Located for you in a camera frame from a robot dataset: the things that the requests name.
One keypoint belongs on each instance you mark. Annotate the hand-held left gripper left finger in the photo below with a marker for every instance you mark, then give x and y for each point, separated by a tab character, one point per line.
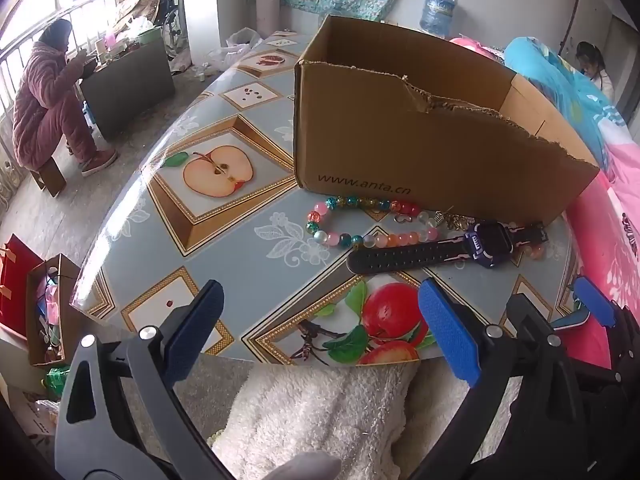
195	330

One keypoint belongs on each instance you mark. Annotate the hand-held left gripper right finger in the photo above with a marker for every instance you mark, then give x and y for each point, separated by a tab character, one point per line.
450	330

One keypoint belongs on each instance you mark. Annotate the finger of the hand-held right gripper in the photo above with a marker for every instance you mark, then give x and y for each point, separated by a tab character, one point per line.
595	300
570	321

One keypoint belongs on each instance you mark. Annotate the purple smart watch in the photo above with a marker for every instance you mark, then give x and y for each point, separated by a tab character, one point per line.
480	245

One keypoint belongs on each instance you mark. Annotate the brown cardboard box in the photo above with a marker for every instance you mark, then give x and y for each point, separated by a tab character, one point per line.
400	150

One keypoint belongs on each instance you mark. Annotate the pink quilt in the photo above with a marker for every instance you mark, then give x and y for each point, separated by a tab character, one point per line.
615	220

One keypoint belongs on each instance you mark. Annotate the fruit print tablecloth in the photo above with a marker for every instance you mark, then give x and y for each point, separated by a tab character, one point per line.
240	240

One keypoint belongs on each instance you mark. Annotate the gold brooch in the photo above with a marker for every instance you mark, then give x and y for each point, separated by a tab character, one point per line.
452	221

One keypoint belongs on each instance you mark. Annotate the open floor cardboard box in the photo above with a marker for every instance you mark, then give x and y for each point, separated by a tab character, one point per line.
65	280

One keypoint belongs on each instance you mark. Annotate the white fluffy towel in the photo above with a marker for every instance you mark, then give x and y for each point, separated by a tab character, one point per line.
320	410

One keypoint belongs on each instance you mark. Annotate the green plastic bottle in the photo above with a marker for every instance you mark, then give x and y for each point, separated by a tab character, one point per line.
56	382

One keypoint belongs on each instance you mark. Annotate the red gift bag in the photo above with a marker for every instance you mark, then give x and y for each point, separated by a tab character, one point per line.
17	285

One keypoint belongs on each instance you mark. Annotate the wooden stool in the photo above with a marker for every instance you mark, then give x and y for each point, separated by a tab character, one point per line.
50	175

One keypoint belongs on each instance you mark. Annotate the blue quilt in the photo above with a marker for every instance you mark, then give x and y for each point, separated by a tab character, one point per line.
555	75

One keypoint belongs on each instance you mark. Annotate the dark low table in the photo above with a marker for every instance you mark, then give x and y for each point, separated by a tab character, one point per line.
130	90

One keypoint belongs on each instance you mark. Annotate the white plastic bags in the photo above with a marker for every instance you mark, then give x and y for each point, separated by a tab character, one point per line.
235	47

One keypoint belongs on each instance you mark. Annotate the wooden stick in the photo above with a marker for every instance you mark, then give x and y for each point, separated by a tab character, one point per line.
572	15

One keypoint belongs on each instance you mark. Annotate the green basin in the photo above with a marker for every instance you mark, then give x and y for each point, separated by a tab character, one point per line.
147	36

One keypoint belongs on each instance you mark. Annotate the wheelchair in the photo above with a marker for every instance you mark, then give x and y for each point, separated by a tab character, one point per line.
170	25

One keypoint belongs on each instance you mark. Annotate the blue water bottle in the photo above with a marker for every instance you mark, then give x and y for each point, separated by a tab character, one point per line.
438	12

